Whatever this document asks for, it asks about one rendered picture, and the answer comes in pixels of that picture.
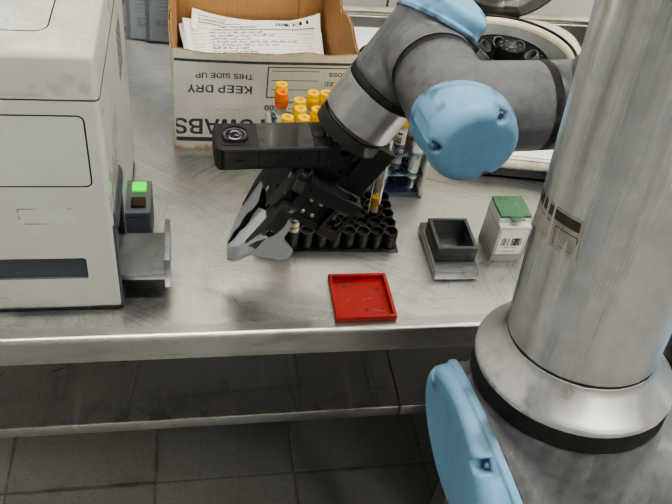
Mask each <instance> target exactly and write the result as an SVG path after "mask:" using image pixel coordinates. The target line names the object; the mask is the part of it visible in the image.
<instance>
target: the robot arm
mask: <svg viewBox="0 0 672 504"><path fill-rule="evenodd" d="M396 5H397V6H396V7H395V9H394V10H393V11H392V13H391V14H390V15H389V16H388V18H387V19H386V20H385V22H384V23H383V24H382V25H381V27H380V28H379V29H378V31H377V32H376V33H375V34H374V36H373V37H372V38H371V40H370V41H369V42H368V43H367V45H366V46H365V47H364V48H363V50H362V51H361V52H360V54H359V55H358V56H357V58H356V59H355V60H354V61H353V63H352V64H351V65H350V66H349V68H348V69H347V70H346V72H345V73H344V74H343V75H342V77H341V78H340V79H339V81H338V82H337V83H336V84H335V86H334V87H333V88H332V89H331V91H330V92H329V93H328V96H327V99H326V100H325V102H324V103H323V104H322V105H321V107H320V108H319V109H318V111H317V116H318V119H319V122H289V123H224V124H216V125H215V126H214V127H213V130H212V148H213V157H214V163H215V165H216V167H217V168H218V169H219V170H244V169H262V171H261V172H260V173H259V175H258V176H257V178H256V180H255V181H254V183H253V185H252V187H251V189H250V190H249V192H248V194H247V196H246V198H245V200H244V202H243V203H242V208H241V209H240V211H239V213H238V215H237V217H236V220H235V222H234V224H233V227H232V229H231V232H230V234H229V237H228V239H227V260H229V261H238V260H240V259H242V258H244V257H247V256H249V255H254V256H259V257H264V258H269V259H275V260H285V259H287V258H289V257H290V255H291V254H292V252H293V250H292V248H291V246H290V245H289V244H288V243H287V241H286V240H285V238H284V237H285V236H286V235H287V233H288V232H289V230H290V229H291V225H292V224H291V220H290V219H289V217H291V218H293V219H295V220H297V221H299V224H301V225H303V226H306V227H308V228H310V229H312V230H314V231H315V230H316V231H315V234H317V235H319V236H321V237H324V238H326V239H328V240H330V241H333V240H334V239H335V238H336V237H337V236H338V235H339V234H340V233H341V231H342V230H343V229H344V228H345V227H346V226H347V225H348V224H349V223H350V221H351V220H352V219H353V218H354V217H355V216H356V215H357V214H358V213H359V211H360V210H361V209H362V206H361V202H360V197H361V196H362V194H363V193H364V192H365V191H366V190H367V189H368V188H369V187H370V185H371V184H372V183H373V182H374V181H375V180H376V179H377V178H378V177H379V175H380V174H381V173H382V172H383V171H384V170H385V169H386V168H387V166H388V165H389V164H390V163H391V162H392V161H393V160H394V159H395V155H394V153H393V151H391V150H390V141H391V140H392V138H393V137H394V136H395V135H396V134H397V133H398V131H399V130H400V129H401V128H402V127H403V126H404V125H405V123H406V122H407V121H408V122H409V127H410V131H411V134H412V136H413V139H414V141H415V142H416V144H417V145H418V146H419V148H420V149H421V150H422V151H423V152H424V154H425V156H426V158H427V160H428V162H429V163H430V165H431V166H432V167H433V168H434V169H435V170H436V171H437V172H438V173H439V174H441V175H443V176H445V177H447V178H450V179H454V180H463V181H464V180H474V179H478V178H479V176H481V175H483V174H485V173H487V172H489V173H492V172H494V171H496V170H497V169H499V168H500V167H501V166H502V165H503V164H504V163H505V162H506V161H507V160H508V159H509V158H510V156H511V155H512V153H513V152H518V151H537V150H553V153H552V157H551V161H550V164H549V168H548V171H547V175H546V179H545V182H544V186H543V189H542V193H541V196H540V200H539V203H538V207H537V211H536V214H535V218H534V222H533V226H532V229H531V233H530V237H529V240H528V244H527V248H526V251H525V255H524V258H523V262H522V266H521V269H520V273H519V277H518V280H517V284H516V288H515V291H514V295H513V298H512V301H509V302H506V303H504V304H502V305H500V306H498V307H497V308H495V309H494V310H492V311H491V312H490V313H489V314H488V315H487V316H486V317H485V318H484V319H483V321H482V322H481V323H480V326H479V328H478V330H477V333H476V337H475V341H474V345H473V349H472V352H471V357H470V359H469V360H468V361H462V362H458V361H457V360H456V359H450V360H448V362H447V363H445V364H440V365H437V366H435V367H434V368H433V369H432V370H431V372H430V374H429V376H428V379H427V384H426V415H427V424H428V431H429V437H430V442H431V447H432V452H433V456H434V460H435V464H436V468H437V471H438V475H439V478H440V481H441V484H442V487H443V490H444V493H445V496H446V498H447V501H448V503H449V504H672V0H595V1H594V5H593V8H592V12H591V15H590V19H589V23H588V26H587V30H586V34H585V37H584V41H583V44H582V48H581V52H580V54H579V55H578V56H577V57H575V58H573V59H559V60H547V59H539V60H479V59H478V57H477V56H476V54H475V52H474V51H473V49H472V47H475V46H476V45H477V44H478V39H479V38H480V37H481V35H482V34H483V33H484V32H485V30H486V28H487V19H486V16H485V14H484V13H483V11H482V10H481V9H480V8H479V6H478V5H477V4H476V3H475V2H474V1H473V0H398V2H397V3H396ZM347 197H349V198H350V199H351V200H353V201H354V202H355V203H354V202H352V201H350V200H348V199H346V198H347ZM340 211H341V212H343V213H345V214H347V215H349V217H348V218H347V219H346V220H345V221H344V223H343V224H342V225H341V226H340V227H339V228H338V229H337V230H336V231H333V230H331V229H329V228H327V227H325V226H326V225H328V226H330V227H333V226H334V225H335V224H336V223H337V220H336V216H335V214H336V213H337V212H340Z"/></svg>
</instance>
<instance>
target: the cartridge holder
mask: <svg viewBox="0 0 672 504"><path fill-rule="evenodd" d="M418 230H419V233H420V236H421V239H422V243H423V246H424V249H425V252H426V255H427V258H428V262H429V265H430V268H431V271H432V274H433V278H434V280H435V279H478V276H479V273H480V271H479V269H478V266H477V263H476V261H475V257H476V254H477V251H478V246H477V243H476V241H475V238H474V236H473V233H472V231H471V228H470V226H469V223H468V221H467V218H428V222H420V225H419V229H418Z"/></svg>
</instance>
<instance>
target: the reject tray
mask: <svg viewBox="0 0 672 504"><path fill-rule="evenodd" d="M328 283H329V288H330V293H331V298H332V304H333V309H334V314H335V319H336V323H340V322H368V321H396V320H397V312H396V309H395V305H394V302H393V298H392V294H391V291H390V287H389V284H388V280H387V277H386V273H353V274H328Z"/></svg>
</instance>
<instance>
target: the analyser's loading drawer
mask: <svg viewBox="0 0 672 504"><path fill-rule="evenodd" d="M116 231H117V240H118V249H119V259H120V268H121V277H122V280H155V279H165V287H171V247H172V245H171V222H170V219H165V229H164V232H160V233H119V228H118V229H116Z"/></svg>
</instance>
